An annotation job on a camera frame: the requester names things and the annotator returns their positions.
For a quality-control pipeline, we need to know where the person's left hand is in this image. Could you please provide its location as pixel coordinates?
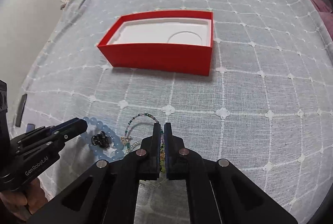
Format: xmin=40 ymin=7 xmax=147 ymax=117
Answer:
xmin=1 ymin=178 xmax=48 ymax=222

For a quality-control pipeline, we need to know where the grey checked bed cover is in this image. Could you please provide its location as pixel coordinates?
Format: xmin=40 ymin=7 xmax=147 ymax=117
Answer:
xmin=22 ymin=0 xmax=332 ymax=223

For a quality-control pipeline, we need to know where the dark phone on bed edge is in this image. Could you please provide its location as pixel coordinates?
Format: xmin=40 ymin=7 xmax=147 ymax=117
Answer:
xmin=15 ymin=94 xmax=27 ymax=127

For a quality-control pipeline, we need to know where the black bead earring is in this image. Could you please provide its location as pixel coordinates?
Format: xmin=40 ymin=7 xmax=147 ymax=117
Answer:
xmin=91 ymin=131 xmax=109 ymax=149

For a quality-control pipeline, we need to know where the light blue bead bracelet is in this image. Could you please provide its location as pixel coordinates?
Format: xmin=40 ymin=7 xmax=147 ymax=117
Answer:
xmin=79 ymin=116 xmax=125 ymax=162

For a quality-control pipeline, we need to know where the red open jewelry box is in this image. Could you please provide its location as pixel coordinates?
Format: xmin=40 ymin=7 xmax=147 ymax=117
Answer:
xmin=97 ymin=10 xmax=213 ymax=76

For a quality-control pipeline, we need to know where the thin multicolour bead necklace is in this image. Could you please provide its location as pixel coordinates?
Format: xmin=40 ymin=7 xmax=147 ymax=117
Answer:
xmin=119 ymin=112 xmax=165 ymax=174

